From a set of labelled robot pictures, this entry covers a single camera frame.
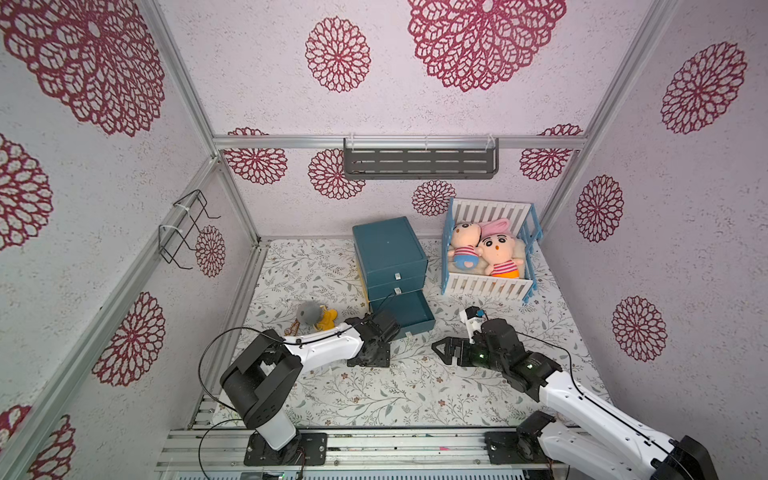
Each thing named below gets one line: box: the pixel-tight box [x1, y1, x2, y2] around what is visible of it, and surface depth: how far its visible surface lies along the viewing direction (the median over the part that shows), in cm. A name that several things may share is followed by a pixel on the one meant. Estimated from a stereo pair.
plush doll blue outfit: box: [448, 222, 481, 271], surface depth 105 cm
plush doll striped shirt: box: [475, 233, 524, 279], surface depth 101 cm
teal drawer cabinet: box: [352, 216, 429, 311], surface depth 92 cm
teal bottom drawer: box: [376, 289, 436, 340], surface depth 100 cm
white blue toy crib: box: [441, 197, 543, 304], surface depth 106 cm
